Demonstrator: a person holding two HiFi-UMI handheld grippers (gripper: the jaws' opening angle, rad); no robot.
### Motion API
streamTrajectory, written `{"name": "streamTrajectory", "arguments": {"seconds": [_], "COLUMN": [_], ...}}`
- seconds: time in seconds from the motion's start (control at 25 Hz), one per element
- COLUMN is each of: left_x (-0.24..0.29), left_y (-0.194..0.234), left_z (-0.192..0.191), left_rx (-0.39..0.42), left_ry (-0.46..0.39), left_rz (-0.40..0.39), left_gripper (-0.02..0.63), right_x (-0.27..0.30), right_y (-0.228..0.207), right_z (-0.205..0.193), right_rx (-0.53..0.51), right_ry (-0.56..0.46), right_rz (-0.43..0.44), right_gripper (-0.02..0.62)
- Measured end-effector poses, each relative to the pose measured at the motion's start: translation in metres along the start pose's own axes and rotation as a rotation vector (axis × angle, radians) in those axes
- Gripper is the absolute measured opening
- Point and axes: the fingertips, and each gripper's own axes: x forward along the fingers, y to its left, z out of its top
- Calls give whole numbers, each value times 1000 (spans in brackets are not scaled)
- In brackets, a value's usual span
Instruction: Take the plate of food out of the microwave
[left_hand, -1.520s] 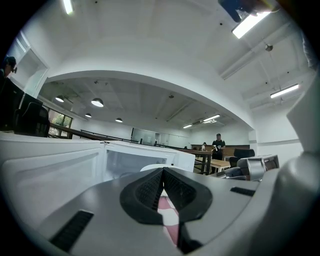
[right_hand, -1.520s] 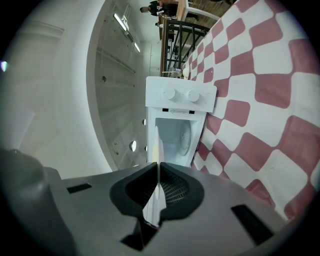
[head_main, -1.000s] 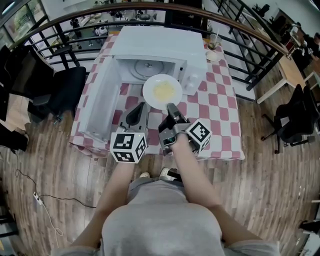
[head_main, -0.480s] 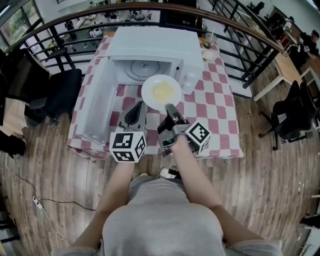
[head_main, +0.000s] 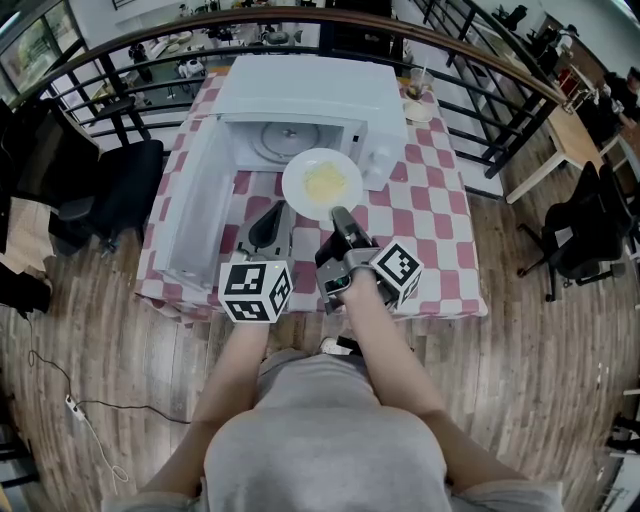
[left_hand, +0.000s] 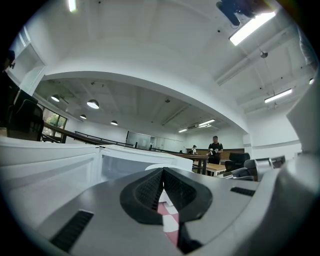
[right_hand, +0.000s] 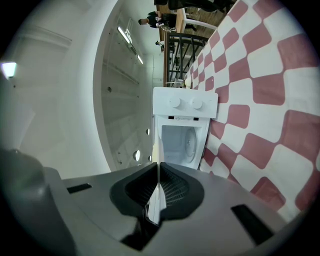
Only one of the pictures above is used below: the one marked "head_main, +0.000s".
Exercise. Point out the wooden desk white legs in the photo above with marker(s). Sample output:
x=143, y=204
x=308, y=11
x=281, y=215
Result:
x=575, y=140

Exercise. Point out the large black screen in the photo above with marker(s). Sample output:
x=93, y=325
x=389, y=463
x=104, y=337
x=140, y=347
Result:
x=35, y=150

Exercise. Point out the person's right hand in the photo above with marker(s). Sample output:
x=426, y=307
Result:
x=362, y=285

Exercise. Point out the clear plastic cup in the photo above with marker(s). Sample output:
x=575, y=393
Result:
x=421, y=85

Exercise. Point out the white round lid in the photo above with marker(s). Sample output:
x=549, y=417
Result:
x=418, y=112

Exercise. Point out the person's white shoe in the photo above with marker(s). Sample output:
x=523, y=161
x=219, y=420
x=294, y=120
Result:
x=329, y=346

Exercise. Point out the black railing wooden handrail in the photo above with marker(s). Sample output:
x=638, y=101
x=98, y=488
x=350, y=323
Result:
x=500, y=60

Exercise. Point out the white round plate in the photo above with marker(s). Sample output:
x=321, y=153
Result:
x=295, y=175

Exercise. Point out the black office chair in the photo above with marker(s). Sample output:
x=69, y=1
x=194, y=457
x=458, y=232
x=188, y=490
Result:
x=585, y=230
x=125, y=185

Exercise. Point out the brown cardboard box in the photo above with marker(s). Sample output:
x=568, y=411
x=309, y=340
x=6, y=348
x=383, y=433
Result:
x=25, y=235

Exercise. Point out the black bag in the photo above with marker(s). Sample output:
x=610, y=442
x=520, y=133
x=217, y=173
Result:
x=22, y=287

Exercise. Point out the person's right forearm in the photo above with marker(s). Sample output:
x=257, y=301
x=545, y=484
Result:
x=395, y=360

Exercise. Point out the white power strip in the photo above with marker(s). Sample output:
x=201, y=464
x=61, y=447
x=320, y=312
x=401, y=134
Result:
x=75, y=407

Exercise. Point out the white microwave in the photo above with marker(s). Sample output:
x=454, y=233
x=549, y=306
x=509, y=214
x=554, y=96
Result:
x=310, y=85

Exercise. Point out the white straw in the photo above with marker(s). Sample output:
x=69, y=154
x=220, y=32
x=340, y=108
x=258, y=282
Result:
x=425, y=67

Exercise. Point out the red white checkered tablecloth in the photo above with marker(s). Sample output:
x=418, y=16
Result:
x=425, y=225

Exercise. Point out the window with green view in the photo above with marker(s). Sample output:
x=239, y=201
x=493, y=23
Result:
x=35, y=55

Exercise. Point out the person's grey shirt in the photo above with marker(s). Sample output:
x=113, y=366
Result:
x=325, y=450

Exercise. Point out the person's left forearm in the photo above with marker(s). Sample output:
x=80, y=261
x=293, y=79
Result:
x=235, y=370

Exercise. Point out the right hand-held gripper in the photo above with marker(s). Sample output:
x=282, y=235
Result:
x=397, y=265

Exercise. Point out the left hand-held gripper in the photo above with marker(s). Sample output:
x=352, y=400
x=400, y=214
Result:
x=245, y=285

